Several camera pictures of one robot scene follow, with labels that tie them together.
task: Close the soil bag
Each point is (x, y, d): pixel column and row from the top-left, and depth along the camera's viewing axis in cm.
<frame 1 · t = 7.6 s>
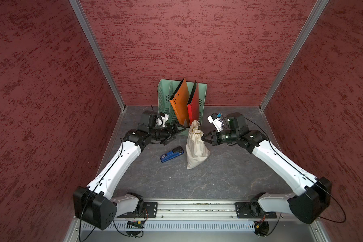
left hand: (180, 135, 72), fingers open
right hand: (201, 141, 72), fingers closed
beige cloth drawstring bag: (196, 150, 77), point 19 cm above the table
blue black stapler: (172, 154, 92), point 4 cm above the table
green plastic file organizer: (166, 88, 105), point 22 cm above the table
orange folder: (180, 100, 90), point 27 cm above the table
red folder: (193, 104, 85), point 29 cm above the table

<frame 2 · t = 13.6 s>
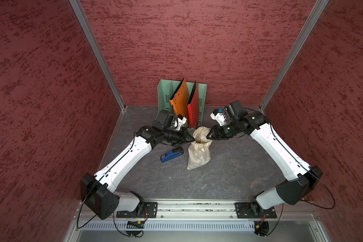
left hand: (193, 143, 69), fingers closed
right hand: (210, 139, 72), fingers open
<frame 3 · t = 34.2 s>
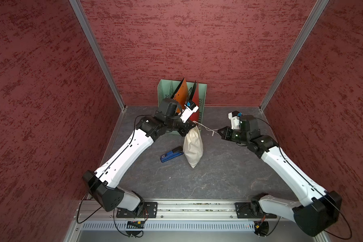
left hand: (192, 126, 69), fingers closed
right hand: (216, 134, 77), fingers closed
beige cloth drawstring bag: (193, 146, 76), point 22 cm above the table
the other named things where they were.

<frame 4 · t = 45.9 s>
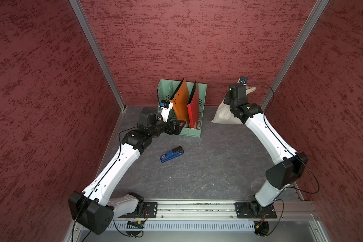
left hand: (177, 122, 72), fingers open
right hand: (232, 96, 80), fingers closed
beige cloth drawstring bag: (224, 115, 83), point 27 cm above the table
the other named things where they were.

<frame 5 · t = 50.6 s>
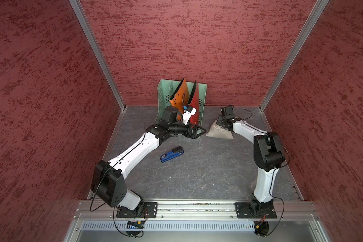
left hand: (199, 131, 74), fingers open
right hand: (220, 122, 102), fingers closed
beige cloth drawstring bag: (218, 131, 97), point 10 cm above the table
